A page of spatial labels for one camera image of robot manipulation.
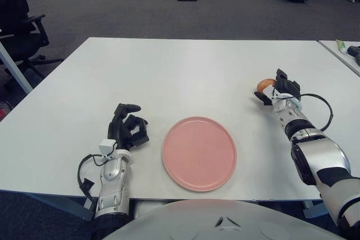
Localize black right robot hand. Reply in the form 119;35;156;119
254;68;302;106

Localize pink round plate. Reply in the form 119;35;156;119
162;116;237;192

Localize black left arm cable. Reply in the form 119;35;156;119
78;153;106;204

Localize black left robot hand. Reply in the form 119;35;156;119
107;103;150;151

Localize green white tube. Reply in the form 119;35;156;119
336;39;348;54

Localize black office chair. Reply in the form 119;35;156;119
0;0;65;89

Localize grey slanted table leg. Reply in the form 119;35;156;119
0;29;34;95

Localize red apple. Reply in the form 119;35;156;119
256;78;277;94

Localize grey robot torso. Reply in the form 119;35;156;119
102;199;338;240

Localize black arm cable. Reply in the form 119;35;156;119
295;93;335;133
78;153;106;204

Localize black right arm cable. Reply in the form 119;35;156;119
295;93;335;133

